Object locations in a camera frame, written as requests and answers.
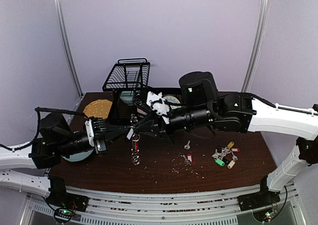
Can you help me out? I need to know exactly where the lone silver key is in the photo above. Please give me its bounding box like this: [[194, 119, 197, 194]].
[[184, 140, 191, 150]]

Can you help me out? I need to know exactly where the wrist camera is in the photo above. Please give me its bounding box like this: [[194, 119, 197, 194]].
[[84, 117, 110, 156], [133, 90, 172, 125]]

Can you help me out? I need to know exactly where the pale green bowl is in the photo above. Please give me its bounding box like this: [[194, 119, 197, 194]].
[[120, 90, 139, 106]]

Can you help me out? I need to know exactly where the black wire dish rack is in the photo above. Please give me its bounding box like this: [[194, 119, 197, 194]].
[[102, 58, 187, 126]]

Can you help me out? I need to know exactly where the key with red tag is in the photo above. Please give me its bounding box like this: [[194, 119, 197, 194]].
[[182, 154, 193, 165]]

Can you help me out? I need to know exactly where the key with black tag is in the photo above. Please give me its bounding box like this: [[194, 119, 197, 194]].
[[126, 128, 134, 140]]

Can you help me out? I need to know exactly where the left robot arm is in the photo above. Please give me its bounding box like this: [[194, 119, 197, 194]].
[[0, 112, 134, 207]]

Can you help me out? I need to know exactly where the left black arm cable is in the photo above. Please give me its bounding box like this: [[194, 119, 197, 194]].
[[0, 107, 85, 151]]

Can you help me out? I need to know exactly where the yellow dotted plate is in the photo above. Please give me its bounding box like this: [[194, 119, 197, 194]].
[[83, 99, 112, 120]]

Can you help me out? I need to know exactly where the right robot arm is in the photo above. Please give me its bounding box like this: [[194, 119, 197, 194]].
[[128, 72, 318, 211]]

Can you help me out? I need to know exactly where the yellow daisy plate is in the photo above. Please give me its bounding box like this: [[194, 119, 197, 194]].
[[163, 95, 181, 104]]

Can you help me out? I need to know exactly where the pile of tagged keys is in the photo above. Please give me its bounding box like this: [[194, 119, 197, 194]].
[[212, 141, 240, 169]]

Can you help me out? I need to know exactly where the light blue flat plate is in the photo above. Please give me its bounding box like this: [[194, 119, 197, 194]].
[[62, 150, 93, 162]]

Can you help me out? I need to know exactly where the pink patterned bowl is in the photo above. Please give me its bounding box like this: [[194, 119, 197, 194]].
[[137, 108, 148, 116]]

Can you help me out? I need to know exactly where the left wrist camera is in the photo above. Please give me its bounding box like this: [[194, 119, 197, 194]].
[[84, 117, 110, 156]]

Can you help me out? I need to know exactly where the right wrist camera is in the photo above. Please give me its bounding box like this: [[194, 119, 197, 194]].
[[133, 90, 172, 125]]

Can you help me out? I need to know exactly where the grey keyring organiser red handle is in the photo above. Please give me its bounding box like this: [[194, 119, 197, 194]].
[[131, 114, 141, 165]]

